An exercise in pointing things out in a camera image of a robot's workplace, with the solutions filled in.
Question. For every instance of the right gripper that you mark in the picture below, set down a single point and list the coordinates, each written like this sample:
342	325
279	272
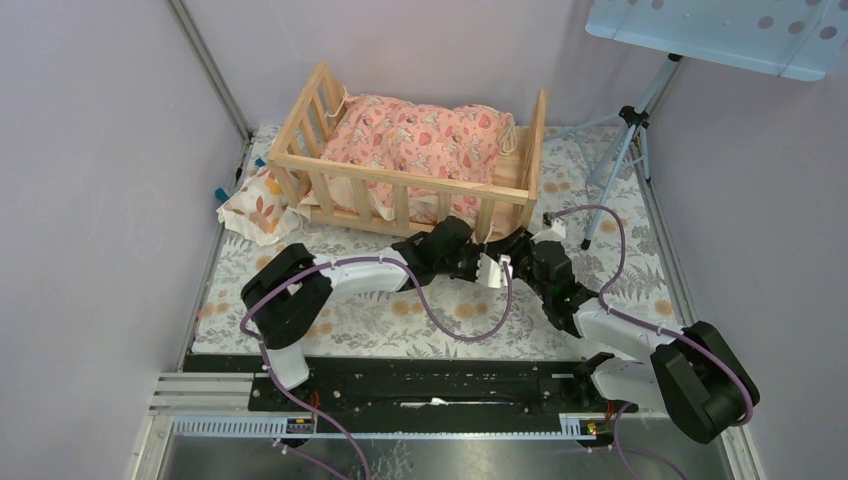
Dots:
514	245

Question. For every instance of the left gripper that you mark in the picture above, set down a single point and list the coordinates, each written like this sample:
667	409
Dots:
481	261

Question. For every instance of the pink patterned bed cushion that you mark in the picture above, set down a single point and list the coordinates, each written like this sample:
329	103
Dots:
463	143

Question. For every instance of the wooden pet bed frame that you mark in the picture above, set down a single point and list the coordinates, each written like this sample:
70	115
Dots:
506	204

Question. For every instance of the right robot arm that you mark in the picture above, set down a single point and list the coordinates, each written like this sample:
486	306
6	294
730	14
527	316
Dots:
691	373

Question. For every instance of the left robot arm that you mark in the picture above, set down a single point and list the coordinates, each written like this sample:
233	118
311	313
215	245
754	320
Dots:
285	298

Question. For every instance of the black tripod stand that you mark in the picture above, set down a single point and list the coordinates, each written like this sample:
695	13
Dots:
629	148

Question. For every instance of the floral small pillow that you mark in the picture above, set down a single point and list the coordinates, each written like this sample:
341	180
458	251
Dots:
259	211

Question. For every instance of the blue toy item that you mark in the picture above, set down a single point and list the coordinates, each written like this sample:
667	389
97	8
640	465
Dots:
245	179

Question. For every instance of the grey diagonal pole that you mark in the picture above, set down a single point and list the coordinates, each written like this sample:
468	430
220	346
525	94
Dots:
196	42

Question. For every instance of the light blue perforated panel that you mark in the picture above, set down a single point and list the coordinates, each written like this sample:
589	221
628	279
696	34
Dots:
794	39

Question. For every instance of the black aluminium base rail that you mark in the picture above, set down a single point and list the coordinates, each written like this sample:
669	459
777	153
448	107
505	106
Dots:
372	398

